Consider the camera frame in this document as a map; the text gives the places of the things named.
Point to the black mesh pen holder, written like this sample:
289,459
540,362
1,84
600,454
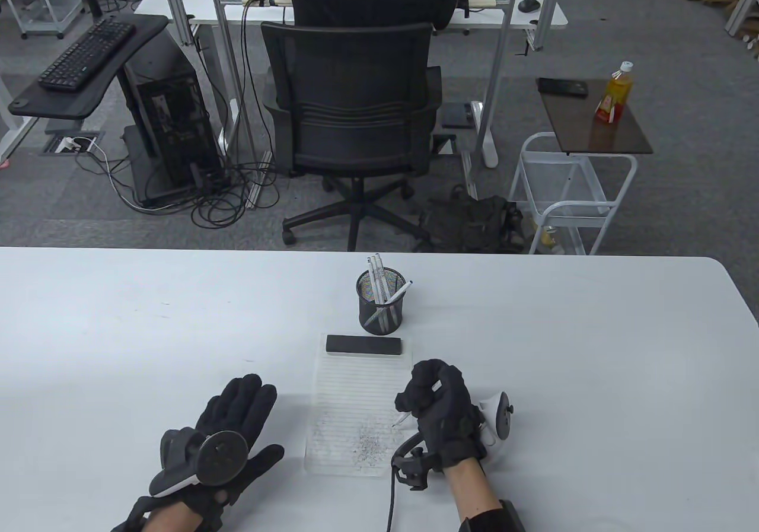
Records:
367,318

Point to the lined paper sheet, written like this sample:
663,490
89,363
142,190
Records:
356,389

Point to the dark brown board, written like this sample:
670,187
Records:
593,137

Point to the person's right hand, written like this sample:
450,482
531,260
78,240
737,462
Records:
447,419

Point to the person's left hand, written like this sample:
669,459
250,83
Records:
243,407

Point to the white mechanical pencil blue cap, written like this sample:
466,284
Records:
383,274
400,290

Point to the yellow drink bottle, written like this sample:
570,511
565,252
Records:
616,93

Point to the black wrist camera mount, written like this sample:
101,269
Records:
133,514
412,470

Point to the black armband with battery box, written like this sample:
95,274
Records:
492,520

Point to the black rectangular block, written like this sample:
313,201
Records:
362,345

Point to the black computer mouse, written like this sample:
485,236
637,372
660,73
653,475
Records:
529,5

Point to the black keyboard tray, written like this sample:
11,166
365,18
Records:
53,104

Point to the white mechanical pencil green cap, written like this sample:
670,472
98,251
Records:
403,418

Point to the black keyboard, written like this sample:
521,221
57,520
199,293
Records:
86,54

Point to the grey floor socket box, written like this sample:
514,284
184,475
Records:
56,143

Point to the black smartphone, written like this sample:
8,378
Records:
563,87

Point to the black desk clamp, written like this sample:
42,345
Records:
532,37

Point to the black backpack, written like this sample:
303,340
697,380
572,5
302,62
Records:
468,223

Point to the black computer tower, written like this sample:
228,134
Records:
178,128

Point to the person's left forearm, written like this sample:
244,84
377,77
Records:
172,520

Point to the grey white hand controller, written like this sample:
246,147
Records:
489,437
224,458

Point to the aluminium frame post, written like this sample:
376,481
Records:
224,51
547,4
177,4
500,51

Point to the black mesh office chair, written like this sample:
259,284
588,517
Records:
350,93

